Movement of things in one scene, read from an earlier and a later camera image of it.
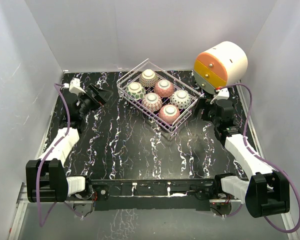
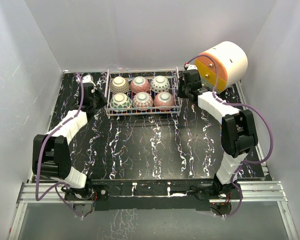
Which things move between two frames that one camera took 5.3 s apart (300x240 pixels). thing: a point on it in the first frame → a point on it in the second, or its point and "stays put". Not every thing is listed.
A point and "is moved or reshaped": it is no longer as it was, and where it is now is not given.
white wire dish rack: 158,96 is moved or reshaped
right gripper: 206,104 → 181,83
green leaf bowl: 135,91 → 120,100
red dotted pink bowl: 169,114 → 164,99
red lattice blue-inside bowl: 152,102 → 142,100
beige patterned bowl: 148,78 → 119,85
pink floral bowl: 164,88 → 139,85
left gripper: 101,96 stays put
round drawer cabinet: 224,64 stays put
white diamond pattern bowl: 181,99 → 160,84
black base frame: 154,194 stays put
